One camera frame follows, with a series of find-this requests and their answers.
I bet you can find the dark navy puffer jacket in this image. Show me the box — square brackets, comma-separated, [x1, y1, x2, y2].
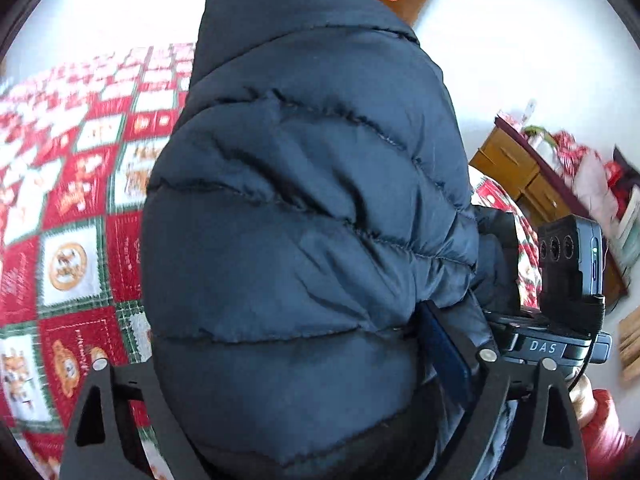
[141, 0, 523, 480]

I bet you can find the red patchwork printed blanket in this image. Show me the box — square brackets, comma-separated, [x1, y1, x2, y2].
[0, 42, 543, 480]

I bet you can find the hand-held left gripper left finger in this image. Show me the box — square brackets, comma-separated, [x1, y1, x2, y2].
[59, 359, 211, 480]

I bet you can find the person's right forearm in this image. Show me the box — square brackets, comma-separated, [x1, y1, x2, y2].
[570, 374, 638, 480]

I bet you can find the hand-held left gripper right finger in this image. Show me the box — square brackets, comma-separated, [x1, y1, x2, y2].
[419, 302, 589, 480]

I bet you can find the brown wooden dresser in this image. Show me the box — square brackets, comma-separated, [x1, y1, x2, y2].
[470, 115, 629, 306]

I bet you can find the light wooden board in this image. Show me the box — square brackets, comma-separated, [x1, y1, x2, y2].
[618, 314, 640, 387]

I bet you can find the pile of clutter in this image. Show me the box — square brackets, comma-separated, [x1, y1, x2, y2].
[520, 127, 640, 273]

